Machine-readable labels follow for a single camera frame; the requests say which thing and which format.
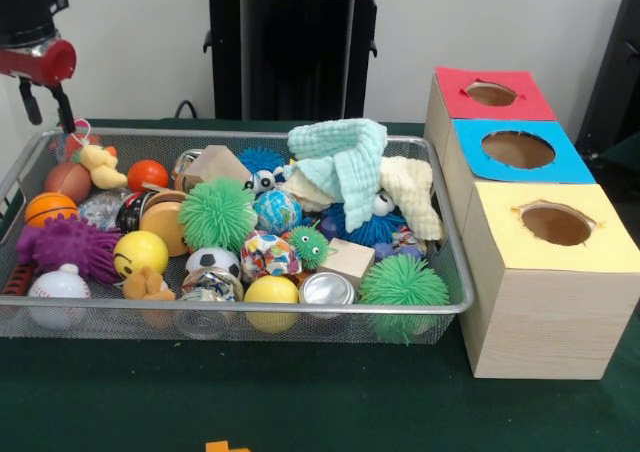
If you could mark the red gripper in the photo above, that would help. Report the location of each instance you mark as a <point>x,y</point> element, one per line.
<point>40,62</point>

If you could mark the green spiky ball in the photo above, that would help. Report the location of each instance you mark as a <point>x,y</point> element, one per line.
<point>405,284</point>
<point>217,215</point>

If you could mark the mint green cloth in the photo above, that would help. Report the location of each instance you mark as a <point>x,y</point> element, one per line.
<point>345,162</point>

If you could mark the cream muslin cloth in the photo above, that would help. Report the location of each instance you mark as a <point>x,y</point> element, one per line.
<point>410,192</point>

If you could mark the orange plastic comb toy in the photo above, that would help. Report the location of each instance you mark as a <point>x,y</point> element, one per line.
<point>228,446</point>

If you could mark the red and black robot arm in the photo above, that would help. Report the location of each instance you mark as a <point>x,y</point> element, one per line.
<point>30,7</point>

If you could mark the clear mesh bin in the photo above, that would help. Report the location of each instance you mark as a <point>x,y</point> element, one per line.
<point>420,157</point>

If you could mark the wooden box with three holes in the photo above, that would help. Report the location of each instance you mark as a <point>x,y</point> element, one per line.
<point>540,312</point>

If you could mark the small orange basketball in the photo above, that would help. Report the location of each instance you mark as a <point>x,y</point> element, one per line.
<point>50,209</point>

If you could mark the purple spiky toy with eyes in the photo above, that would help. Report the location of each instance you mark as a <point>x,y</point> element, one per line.
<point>68,247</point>

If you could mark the yellow smiley ball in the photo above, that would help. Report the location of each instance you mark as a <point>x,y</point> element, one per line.
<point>140,254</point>

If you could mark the white baseball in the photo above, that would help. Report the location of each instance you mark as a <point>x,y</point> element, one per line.
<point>57,287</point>

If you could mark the silver can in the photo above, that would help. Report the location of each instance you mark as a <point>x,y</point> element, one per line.
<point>328,288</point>

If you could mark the dark green tablecloth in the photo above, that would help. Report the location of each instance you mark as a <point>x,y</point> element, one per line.
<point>300,402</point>

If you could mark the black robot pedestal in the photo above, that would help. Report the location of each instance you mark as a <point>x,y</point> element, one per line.
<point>300,52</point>

